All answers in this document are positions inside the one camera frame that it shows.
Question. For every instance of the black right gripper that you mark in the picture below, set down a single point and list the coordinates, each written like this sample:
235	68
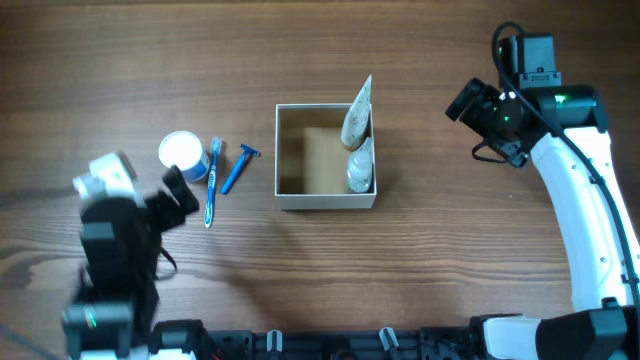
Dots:
483	95

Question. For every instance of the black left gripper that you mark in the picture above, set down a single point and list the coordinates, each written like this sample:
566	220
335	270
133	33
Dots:
173	214

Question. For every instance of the cotton swab tub blue label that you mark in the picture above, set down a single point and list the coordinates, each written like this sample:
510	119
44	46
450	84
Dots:
184	150

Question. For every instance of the blue white Colgate toothbrush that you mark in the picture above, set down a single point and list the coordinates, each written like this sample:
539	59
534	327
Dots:
216	149

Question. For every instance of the blue disposable razor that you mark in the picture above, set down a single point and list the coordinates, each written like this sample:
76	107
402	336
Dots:
248	153

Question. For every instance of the white patterned cream tube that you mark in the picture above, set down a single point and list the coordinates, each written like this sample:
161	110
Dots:
356	120

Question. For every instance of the clear small bottle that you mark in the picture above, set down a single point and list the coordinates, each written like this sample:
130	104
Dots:
359	170

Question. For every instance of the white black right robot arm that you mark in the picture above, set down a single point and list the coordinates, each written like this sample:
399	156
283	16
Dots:
571	151

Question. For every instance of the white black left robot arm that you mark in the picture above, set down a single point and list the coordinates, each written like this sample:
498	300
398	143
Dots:
122	239

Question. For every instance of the white square open box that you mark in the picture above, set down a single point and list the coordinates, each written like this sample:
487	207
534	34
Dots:
311	161

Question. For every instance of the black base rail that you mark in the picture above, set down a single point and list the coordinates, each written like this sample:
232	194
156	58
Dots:
190	338

